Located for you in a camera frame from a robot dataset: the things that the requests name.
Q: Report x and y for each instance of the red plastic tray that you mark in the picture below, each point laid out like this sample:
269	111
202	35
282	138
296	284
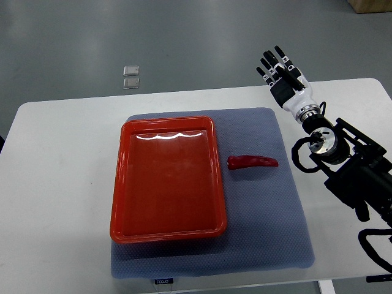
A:
168	183

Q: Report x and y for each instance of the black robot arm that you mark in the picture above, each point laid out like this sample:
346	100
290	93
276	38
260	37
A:
357	170

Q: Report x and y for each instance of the blue-grey mesh mat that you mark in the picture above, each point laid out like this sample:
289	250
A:
266	226

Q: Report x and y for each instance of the white table leg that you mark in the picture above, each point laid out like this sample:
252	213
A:
326	287

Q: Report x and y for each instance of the black mat label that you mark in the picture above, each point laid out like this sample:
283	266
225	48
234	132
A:
164	281

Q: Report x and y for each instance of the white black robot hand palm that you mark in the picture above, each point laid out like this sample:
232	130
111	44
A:
298	102

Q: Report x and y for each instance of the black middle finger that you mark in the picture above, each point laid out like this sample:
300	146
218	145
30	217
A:
273	61

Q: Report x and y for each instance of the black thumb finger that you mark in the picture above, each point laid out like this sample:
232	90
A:
290	78

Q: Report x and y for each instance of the upper floor socket plate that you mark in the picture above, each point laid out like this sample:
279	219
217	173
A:
130	71

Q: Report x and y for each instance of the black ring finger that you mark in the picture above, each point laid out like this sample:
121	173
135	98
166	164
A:
269	68

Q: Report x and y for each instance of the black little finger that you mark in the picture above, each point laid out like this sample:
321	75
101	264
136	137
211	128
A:
268	80

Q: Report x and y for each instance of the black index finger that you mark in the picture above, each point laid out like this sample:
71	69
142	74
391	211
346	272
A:
285	59

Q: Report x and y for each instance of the cardboard box corner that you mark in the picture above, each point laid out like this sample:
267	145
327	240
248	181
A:
370	6

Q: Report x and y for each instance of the red pepper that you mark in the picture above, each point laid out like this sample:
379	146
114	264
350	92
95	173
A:
248	161

